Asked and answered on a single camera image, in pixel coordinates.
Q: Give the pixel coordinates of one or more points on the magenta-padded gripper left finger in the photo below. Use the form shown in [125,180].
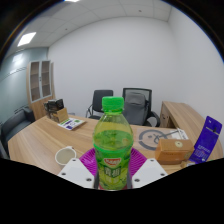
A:
[75,170]

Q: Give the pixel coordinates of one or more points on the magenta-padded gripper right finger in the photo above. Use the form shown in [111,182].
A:
[150,170]

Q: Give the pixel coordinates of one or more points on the green drink bottle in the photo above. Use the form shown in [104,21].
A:
[112,143]

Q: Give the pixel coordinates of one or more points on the white cup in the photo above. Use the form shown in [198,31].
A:
[65,156]

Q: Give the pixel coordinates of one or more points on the brown cardboard box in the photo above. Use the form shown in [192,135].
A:
[173,150]

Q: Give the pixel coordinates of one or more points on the green and white booklet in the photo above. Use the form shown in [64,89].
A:
[71,123]

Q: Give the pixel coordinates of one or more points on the white paper sheet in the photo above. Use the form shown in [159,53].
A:
[182,134]

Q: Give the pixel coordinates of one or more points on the wooden side desk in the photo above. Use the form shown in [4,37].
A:
[181,116]

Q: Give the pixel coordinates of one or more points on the wooden box with black items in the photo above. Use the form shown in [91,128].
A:
[56,110]

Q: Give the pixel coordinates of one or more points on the grey mesh office chair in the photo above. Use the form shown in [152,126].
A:
[136,108]

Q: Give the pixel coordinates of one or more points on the blue-purple flat package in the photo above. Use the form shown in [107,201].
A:
[206,141]

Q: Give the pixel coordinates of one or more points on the black office chair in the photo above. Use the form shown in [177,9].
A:
[101,103]

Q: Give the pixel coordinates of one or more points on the dark grey sofa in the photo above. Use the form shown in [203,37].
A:
[15,125]

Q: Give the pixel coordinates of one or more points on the wooden glass-door shelf cabinet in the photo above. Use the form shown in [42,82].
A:
[40,88]

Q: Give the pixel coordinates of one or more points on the rectangular ceiling light panel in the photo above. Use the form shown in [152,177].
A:
[26,39]

